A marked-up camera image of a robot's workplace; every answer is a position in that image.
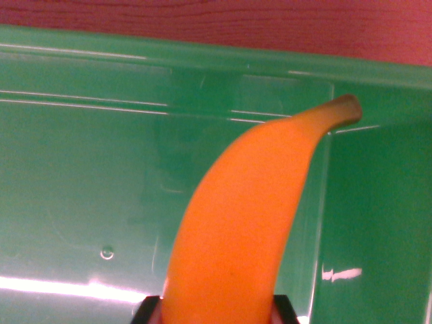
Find green plastic bin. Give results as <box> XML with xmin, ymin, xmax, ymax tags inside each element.
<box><xmin>0</xmin><ymin>24</ymin><xmax>432</xmax><ymax>324</ymax></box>

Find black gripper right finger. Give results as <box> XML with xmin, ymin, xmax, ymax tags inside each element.
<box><xmin>269</xmin><ymin>294</ymin><xmax>299</xmax><ymax>324</ymax></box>

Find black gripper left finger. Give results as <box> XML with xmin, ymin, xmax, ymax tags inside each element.
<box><xmin>130</xmin><ymin>294</ymin><xmax>164</xmax><ymax>324</ymax></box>

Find yellow banana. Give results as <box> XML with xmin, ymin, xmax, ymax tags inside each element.
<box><xmin>161</xmin><ymin>94</ymin><xmax>363</xmax><ymax>324</ymax></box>

